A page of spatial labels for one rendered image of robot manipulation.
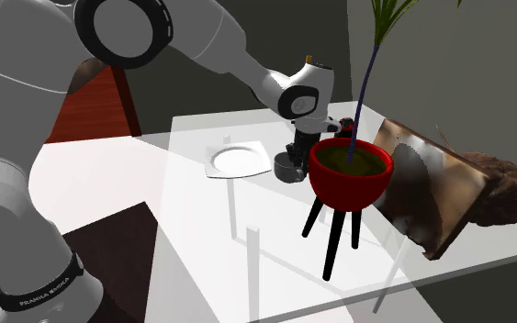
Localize dark brown robot stand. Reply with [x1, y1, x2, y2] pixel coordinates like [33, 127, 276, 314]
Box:
[0, 201, 159, 323]

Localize white square plate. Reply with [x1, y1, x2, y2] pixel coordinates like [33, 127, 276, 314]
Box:
[203, 140, 273, 180]

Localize brown furry lump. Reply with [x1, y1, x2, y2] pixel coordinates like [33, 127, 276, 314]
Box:
[458, 151, 517, 228]

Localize brown framed picture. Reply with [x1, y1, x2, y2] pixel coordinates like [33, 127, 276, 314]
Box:
[371, 117, 500, 262]

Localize clear glass table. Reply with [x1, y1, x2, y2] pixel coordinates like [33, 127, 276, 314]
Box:
[28, 100, 517, 323]

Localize small black and red object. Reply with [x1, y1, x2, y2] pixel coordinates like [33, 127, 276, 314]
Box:
[338, 117, 356, 139]

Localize dark grey cup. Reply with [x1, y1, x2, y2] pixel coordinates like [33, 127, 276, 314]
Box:
[273, 151, 309, 185]

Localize reddish brown wooden furniture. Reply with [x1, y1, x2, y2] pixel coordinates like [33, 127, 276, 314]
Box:
[44, 58, 143, 145]

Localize plant in red legged pot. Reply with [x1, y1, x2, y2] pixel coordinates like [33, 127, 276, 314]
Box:
[301, 0, 464, 283]

